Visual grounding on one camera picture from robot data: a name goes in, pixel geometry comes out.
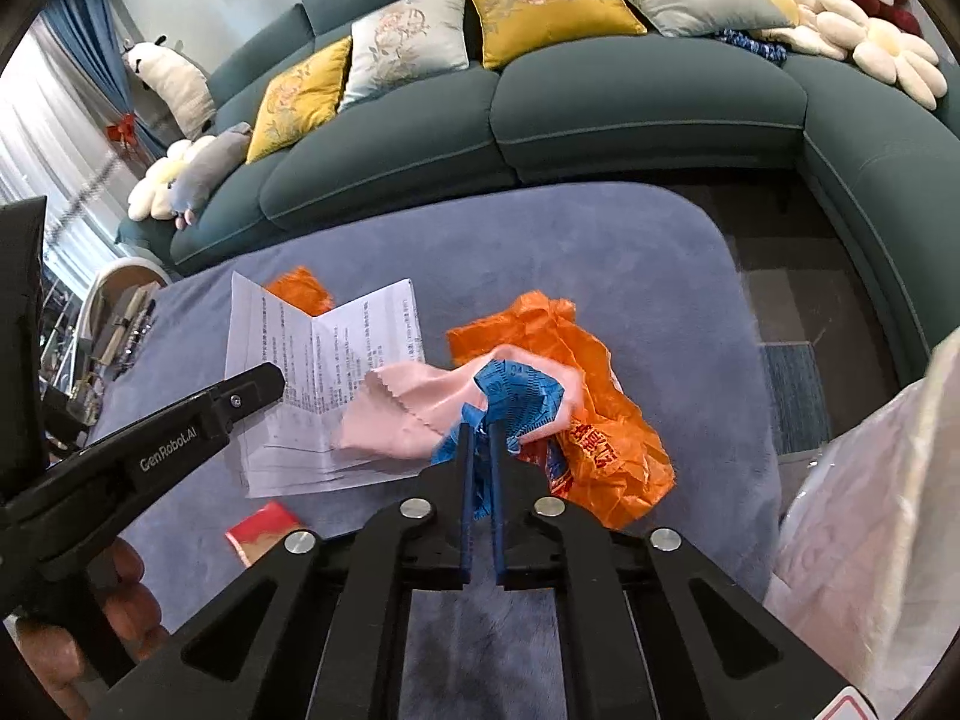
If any red envelope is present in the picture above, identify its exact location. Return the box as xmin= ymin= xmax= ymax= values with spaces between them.
xmin=224 ymin=500 xmax=302 ymax=567

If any orange plastic bag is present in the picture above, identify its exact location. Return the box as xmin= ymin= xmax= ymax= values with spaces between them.
xmin=448 ymin=291 xmax=675 ymax=530

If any blue wrapper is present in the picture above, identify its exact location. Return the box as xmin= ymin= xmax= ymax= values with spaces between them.
xmin=431 ymin=359 xmax=568 ymax=518

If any white lined trash bin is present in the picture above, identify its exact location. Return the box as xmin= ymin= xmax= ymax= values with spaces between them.
xmin=765 ymin=335 xmax=958 ymax=718

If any person's left hand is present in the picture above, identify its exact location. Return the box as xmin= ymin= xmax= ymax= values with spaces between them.
xmin=14 ymin=538 xmax=169 ymax=718

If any white printed paper sheet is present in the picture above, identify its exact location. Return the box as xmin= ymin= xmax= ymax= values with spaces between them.
xmin=224 ymin=273 xmax=425 ymax=499

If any white chair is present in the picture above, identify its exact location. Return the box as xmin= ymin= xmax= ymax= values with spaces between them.
xmin=39 ymin=257 xmax=171 ymax=434

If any small orange wrapper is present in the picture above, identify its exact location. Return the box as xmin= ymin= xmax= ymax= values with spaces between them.
xmin=265 ymin=266 xmax=335 ymax=317

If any pink cloth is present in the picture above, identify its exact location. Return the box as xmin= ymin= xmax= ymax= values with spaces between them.
xmin=334 ymin=344 xmax=584 ymax=460

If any white flower pillow left end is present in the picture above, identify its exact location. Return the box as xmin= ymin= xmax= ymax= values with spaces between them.
xmin=127 ymin=135 xmax=215 ymax=223

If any grey plush mouse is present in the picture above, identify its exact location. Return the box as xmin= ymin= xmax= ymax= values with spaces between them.
xmin=167 ymin=122 xmax=252 ymax=231

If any yellow cushion left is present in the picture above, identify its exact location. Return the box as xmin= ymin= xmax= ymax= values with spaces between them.
xmin=245 ymin=36 xmax=352 ymax=164

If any yellow cushion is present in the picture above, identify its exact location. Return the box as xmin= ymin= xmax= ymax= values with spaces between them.
xmin=470 ymin=0 xmax=646 ymax=70
xmin=245 ymin=36 xmax=352 ymax=164

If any white plush animal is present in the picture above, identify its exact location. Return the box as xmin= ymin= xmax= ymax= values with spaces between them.
xmin=124 ymin=34 xmax=215 ymax=140

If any blue grey table cloth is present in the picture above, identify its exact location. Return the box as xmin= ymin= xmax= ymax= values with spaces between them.
xmin=96 ymin=184 xmax=781 ymax=718

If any blue curtain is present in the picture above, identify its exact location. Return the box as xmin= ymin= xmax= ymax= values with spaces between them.
xmin=43 ymin=0 xmax=166 ymax=158

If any light grey cushion left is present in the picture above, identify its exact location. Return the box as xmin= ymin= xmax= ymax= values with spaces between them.
xmin=338 ymin=0 xmax=470 ymax=112

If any yellow cushion centre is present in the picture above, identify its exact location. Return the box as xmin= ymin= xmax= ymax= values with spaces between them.
xmin=470 ymin=0 xmax=646 ymax=70

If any dark green curved sofa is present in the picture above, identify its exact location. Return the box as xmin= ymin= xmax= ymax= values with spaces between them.
xmin=119 ymin=36 xmax=958 ymax=380

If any blue patterned cloth on sofa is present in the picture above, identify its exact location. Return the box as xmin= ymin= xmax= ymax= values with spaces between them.
xmin=715 ymin=29 xmax=788 ymax=67

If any white flower pillow lower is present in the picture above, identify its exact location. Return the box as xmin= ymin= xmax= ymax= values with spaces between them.
xmin=814 ymin=10 xmax=949 ymax=110

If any white flower pillow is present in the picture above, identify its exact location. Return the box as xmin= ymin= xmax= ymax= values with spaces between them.
xmin=814 ymin=10 xmax=949 ymax=110
xmin=754 ymin=0 xmax=867 ymax=62

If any white flower pillow upper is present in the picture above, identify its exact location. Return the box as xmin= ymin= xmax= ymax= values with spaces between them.
xmin=754 ymin=0 xmax=867 ymax=62

